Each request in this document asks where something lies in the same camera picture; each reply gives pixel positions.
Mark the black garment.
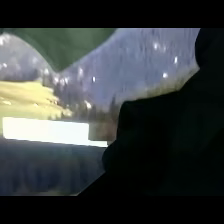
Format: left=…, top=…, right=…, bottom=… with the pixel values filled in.
left=77, top=27, right=224, bottom=197

